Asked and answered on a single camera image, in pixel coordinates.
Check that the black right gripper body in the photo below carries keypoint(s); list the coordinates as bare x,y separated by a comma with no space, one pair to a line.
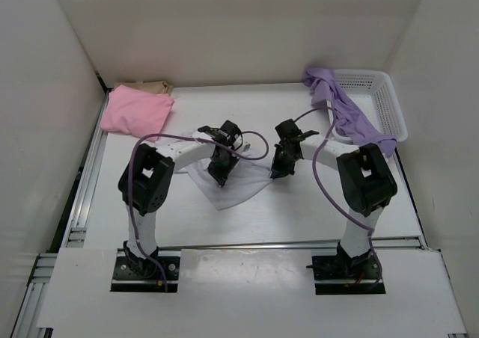
281,154

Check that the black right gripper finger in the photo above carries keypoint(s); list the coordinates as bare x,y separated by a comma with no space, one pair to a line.
289,168
278,169

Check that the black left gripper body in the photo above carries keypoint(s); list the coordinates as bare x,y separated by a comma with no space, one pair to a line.
221,166

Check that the white t shirt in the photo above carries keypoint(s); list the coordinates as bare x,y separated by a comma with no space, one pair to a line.
249,177

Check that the beige t shirt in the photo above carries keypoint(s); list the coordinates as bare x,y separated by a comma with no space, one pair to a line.
159,87

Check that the pink t shirt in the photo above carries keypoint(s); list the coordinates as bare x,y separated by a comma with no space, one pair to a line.
135,112

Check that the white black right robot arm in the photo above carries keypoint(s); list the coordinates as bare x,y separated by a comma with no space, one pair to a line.
367,185

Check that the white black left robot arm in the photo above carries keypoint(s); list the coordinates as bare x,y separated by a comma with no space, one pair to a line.
144,187

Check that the lavender t shirt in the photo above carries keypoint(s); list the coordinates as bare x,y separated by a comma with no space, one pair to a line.
350,120

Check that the white plastic laundry basket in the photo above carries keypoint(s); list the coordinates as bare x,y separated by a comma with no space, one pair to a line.
373,92

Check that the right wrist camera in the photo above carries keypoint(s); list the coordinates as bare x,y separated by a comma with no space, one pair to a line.
289,132

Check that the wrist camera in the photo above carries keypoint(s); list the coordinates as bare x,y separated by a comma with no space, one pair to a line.
228,134
289,132

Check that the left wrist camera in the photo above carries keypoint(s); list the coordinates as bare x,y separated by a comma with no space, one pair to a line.
228,134

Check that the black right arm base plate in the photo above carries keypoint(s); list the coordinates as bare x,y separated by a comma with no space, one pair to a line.
332,276

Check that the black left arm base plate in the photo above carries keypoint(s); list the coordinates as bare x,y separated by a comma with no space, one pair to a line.
129,277

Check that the aluminium frame rail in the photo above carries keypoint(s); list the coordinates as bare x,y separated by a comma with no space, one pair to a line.
289,211

